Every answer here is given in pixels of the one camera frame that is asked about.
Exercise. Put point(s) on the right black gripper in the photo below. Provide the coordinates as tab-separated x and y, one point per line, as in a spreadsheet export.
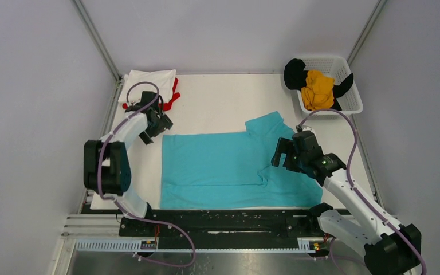
283	146

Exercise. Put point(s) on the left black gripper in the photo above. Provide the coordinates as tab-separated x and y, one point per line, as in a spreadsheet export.
164	124

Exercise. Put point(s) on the cyan t-shirt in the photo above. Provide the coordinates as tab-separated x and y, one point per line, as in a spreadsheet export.
232	170

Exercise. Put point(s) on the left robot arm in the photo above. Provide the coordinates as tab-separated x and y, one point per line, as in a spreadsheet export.
106	167

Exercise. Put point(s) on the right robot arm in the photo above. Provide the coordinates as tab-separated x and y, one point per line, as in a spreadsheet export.
385	245

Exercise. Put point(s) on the red folded t-shirt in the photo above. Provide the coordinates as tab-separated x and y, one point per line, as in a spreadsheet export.
135	96

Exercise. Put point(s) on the white folded t-shirt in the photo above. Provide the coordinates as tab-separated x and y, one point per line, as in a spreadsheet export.
163	80

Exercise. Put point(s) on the yellow t-shirt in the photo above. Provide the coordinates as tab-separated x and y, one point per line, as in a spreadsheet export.
318	92

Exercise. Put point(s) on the black t-shirt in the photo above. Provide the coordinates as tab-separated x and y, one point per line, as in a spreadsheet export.
295	75

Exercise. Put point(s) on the white plastic basket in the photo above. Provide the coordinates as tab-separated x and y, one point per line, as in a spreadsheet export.
337	68

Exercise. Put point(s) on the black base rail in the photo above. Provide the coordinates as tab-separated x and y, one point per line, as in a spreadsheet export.
226	229

